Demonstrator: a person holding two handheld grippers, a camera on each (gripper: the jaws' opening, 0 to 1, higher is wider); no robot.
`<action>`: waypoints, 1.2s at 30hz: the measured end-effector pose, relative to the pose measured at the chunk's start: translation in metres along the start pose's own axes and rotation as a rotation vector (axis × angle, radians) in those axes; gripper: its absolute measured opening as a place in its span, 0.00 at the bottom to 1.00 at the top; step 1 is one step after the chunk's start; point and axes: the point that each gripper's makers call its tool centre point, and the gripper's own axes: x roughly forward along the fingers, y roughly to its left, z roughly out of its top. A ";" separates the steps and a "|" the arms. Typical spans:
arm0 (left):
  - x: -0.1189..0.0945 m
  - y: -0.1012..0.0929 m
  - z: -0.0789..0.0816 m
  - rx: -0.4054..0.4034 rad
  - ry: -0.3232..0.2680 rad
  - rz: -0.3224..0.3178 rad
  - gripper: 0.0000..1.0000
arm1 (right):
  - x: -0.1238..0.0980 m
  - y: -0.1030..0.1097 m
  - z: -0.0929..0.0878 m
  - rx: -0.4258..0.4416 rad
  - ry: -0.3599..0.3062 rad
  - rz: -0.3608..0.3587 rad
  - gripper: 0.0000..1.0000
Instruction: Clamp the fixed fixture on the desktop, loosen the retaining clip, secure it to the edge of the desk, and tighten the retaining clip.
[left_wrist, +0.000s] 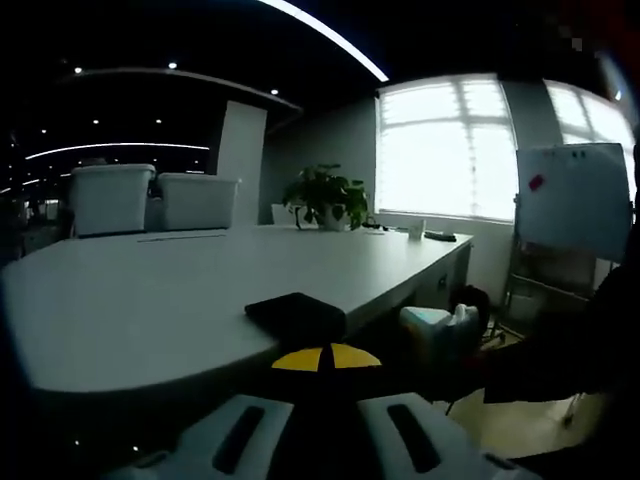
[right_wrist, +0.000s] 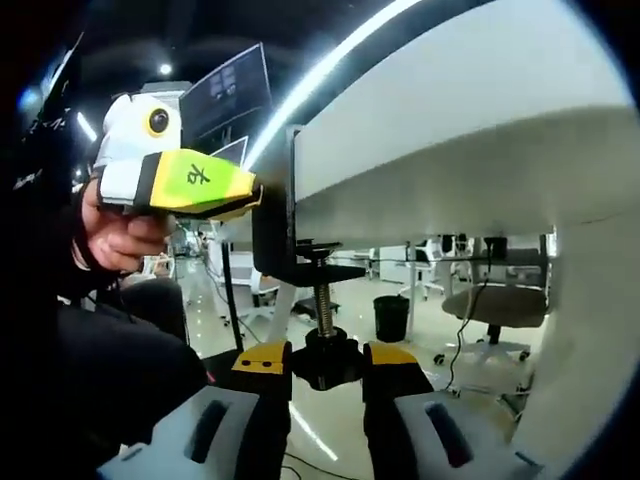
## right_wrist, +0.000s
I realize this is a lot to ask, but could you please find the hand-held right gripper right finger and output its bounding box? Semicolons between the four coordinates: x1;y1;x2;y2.
362;340;546;480

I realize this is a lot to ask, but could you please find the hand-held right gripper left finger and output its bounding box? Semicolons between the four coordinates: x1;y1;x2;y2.
97;339;294;480

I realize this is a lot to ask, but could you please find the black clamp fixture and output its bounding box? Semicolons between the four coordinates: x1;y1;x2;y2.
250;123;369;392

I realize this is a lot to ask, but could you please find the white desk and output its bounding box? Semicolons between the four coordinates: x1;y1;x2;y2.
219;0;637;462

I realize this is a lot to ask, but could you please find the person's left hand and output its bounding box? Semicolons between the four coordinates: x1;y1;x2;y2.
78;191;180;275

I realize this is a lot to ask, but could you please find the silver laptop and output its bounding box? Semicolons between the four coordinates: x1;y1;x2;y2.
211;135;250;167

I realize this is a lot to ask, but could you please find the black waste bin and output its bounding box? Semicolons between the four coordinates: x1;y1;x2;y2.
373;294;413;345

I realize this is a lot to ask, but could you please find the black floor stand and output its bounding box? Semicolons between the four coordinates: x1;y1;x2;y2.
218;238;247;355

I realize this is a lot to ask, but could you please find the white mesh office chair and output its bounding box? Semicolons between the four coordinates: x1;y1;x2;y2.
246;268;297;327

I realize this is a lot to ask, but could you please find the large dark hanging monitor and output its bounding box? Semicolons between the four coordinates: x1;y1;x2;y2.
178;41;274;145

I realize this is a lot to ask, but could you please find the grey seat office chair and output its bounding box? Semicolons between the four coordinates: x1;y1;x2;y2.
441;283;550;367

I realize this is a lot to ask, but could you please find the person's leg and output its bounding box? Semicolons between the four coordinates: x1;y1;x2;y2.
53;276;212;452

